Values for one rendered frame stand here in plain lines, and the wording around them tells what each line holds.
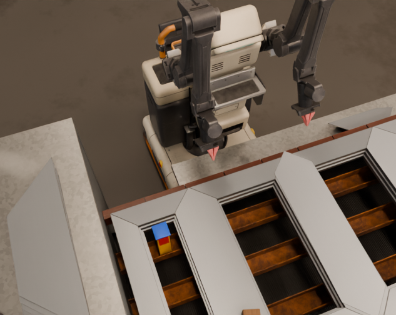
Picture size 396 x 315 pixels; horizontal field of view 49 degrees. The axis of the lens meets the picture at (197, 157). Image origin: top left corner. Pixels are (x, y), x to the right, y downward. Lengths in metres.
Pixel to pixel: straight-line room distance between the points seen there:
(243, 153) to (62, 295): 1.09
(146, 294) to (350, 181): 1.08
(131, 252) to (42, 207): 0.37
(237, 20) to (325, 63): 1.98
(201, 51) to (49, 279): 0.87
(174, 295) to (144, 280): 0.21
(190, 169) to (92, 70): 1.68
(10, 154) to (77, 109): 1.51
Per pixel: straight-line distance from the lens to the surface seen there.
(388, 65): 3.73
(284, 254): 1.90
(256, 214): 1.96
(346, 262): 1.75
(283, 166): 1.88
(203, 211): 1.74
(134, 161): 2.92
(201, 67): 1.42
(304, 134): 2.23
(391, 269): 2.01
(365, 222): 2.06
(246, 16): 1.70
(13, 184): 1.73
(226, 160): 2.09
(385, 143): 2.08
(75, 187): 1.65
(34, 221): 1.60
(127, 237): 1.72
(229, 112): 2.10
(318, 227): 1.77
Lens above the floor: 2.44
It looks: 57 degrees down
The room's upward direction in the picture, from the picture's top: 1 degrees counter-clockwise
